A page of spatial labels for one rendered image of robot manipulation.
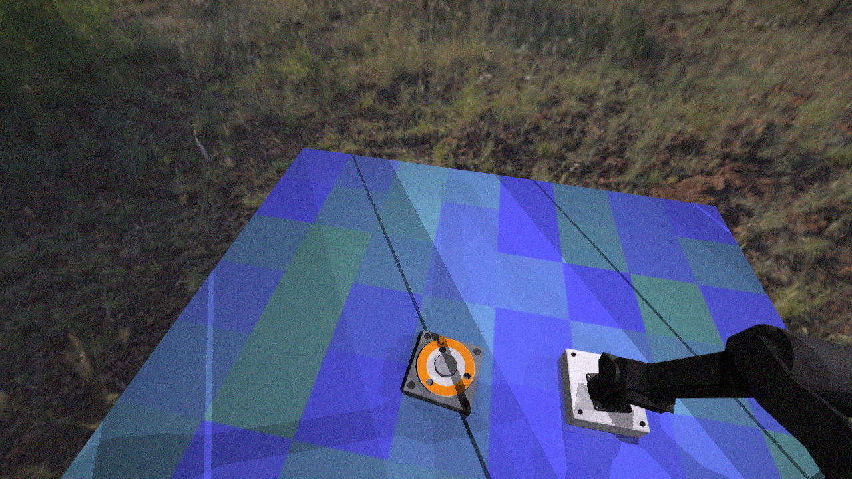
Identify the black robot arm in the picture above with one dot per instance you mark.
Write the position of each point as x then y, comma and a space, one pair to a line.
803, 382

